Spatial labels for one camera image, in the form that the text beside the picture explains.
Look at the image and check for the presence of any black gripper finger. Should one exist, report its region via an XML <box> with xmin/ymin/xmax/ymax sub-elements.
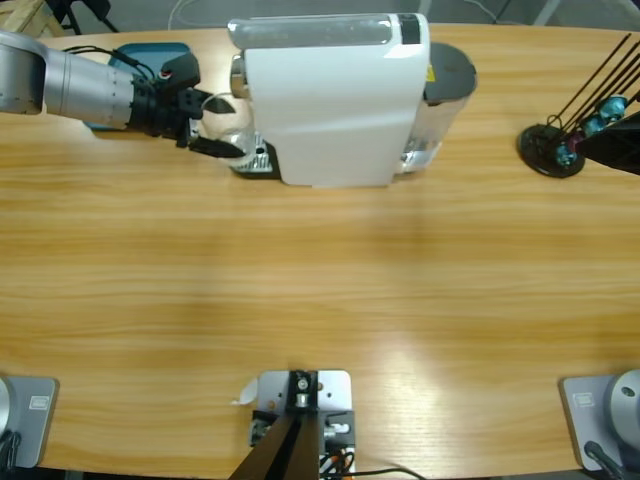
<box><xmin>578</xmin><ymin>108</ymin><xmax>640</xmax><ymax>177</ymax></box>

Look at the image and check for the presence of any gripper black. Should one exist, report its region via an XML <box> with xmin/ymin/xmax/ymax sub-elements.
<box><xmin>130</xmin><ymin>79</ymin><xmax>246</xmax><ymax>160</ymax></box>

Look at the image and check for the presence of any clear glass cup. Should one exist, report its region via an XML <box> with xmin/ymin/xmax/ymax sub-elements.
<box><xmin>200</xmin><ymin>91</ymin><xmax>259</xmax><ymax>170</ymax></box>

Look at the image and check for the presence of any white capsule coffee machine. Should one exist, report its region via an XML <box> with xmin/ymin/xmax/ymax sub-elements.
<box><xmin>227</xmin><ymin>12</ymin><xmax>432</xmax><ymax>190</ymax></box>

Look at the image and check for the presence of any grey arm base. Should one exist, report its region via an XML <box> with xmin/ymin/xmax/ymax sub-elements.
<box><xmin>0</xmin><ymin>375</ymin><xmax>60</xmax><ymax>469</ymax></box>
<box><xmin>558</xmin><ymin>368</ymin><xmax>640</xmax><ymax>472</ymax></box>

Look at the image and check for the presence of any black capsule holder with rods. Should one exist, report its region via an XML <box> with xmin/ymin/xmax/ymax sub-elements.
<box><xmin>517</xmin><ymin>32</ymin><xmax>640</xmax><ymax>179</ymax></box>

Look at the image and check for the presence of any teal plastic tray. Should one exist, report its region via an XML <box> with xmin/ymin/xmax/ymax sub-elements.
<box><xmin>81</xmin><ymin>42</ymin><xmax>192</xmax><ymax>134</ymax></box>

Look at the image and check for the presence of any grey metal leg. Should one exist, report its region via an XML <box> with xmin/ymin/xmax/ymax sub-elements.
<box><xmin>532</xmin><ymin>0</ymin><xmax>561</xmax><ymax>26</ymax></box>

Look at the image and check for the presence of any clear water tank black lid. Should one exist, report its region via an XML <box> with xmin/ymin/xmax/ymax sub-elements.
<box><xmin>397</xmin><ymin>42</ymin><xmax>479</xmax><ymax>176</ymax></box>

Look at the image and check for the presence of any black chair base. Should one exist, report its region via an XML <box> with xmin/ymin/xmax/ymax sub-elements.
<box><xmin>47</xmin><ymin>0</ymin><xmax>120</xmax><ymax>36</ymax></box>

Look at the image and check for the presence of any wooden crate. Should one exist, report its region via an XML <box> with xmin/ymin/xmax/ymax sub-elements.
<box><xmin>0</xmin><ymin>0</ymin><xmax>59</xmax><ymax>40</ymax></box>

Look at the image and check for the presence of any white tape tab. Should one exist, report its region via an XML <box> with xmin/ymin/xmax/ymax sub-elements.
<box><xmin>229</xmin><ymin>377</ymin><xmax>261</xmax><ymax>406</ymax></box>

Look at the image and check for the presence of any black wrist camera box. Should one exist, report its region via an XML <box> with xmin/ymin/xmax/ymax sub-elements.
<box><xmin>157</xmin><ymin>51</ymin><xmax>202</xmax><ymax>94</ymax></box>

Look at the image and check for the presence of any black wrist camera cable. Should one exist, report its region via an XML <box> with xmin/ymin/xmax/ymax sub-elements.
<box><xmin>62</xmin><ymin>45</ymin><xmax>164</xmax><ymax>84</ymax></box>

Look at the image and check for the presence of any thin white floor cable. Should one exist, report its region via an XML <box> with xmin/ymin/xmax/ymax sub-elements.
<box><xmin>469</xmin><ymin>0</ymin><xmax>501</xmax><ymax>24</ymax></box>

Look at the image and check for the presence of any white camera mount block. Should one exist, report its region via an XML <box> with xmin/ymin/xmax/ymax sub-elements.
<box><xmin>256</xmin><ymin>369</ymin><xmax>352</xmax><ymax>439</ymax></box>

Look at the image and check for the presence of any black base cable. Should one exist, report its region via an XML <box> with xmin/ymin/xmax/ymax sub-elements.
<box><xmin>582</xmin><ymin>439</ymin><xmax>629</xmax><ymax>480</ymax></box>
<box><xmin>0</xmin><ymin>429</ymin><xmax>24</xmax><ymax>471</ymax></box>

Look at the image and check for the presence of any black mount bracket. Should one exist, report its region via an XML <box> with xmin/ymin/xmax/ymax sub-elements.
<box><xmin>249</xmin><ymin>408</ymin><xmax>358</xmax><ymax>451</ymax></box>

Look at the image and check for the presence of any black camera post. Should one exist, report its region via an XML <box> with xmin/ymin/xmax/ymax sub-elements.
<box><xmin>230</xmin><ymin>369</ymin><xmax>321</xmax><ymax>480</ymax></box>

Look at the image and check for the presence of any orange cable bundle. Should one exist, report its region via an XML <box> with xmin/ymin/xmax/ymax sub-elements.
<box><xmin>319</xmin><ymin>447</ymin><xmax>357</xmax><ymax>476</ymax></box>

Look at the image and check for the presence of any black cable at mount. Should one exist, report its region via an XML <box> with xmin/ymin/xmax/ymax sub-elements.
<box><xmin>349</xmin><ymin>467</ymin><xmax>426</xmax><ymax>480</ymax></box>

